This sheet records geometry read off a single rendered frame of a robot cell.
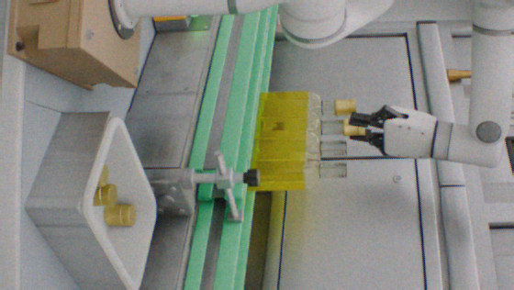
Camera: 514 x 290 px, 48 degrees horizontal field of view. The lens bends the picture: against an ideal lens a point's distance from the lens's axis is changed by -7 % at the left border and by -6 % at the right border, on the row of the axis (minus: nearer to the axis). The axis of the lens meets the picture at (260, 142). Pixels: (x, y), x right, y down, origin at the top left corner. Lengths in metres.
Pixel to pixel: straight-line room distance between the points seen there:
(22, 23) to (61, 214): 0.24
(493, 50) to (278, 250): 0.55
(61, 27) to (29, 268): 0.31
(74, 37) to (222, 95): 0.47
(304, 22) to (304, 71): 0.77
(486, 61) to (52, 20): 0.71
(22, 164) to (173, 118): 0.37
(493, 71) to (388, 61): 0.60
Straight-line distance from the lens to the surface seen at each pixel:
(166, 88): 1.16
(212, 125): 1.09
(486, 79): 1.08
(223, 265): 1.01
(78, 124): 0.87
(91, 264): 0.88
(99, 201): 0.91
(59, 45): 0.75
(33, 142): 0.83
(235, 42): 1.26
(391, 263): 1.19
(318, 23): 0.86
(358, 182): 1.31
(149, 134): 1.08
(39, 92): 0.85
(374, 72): 1.60
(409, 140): 1.20
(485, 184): 1.38
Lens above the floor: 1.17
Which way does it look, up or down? 9 degrees down
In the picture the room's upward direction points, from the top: 89 degrees clockwise
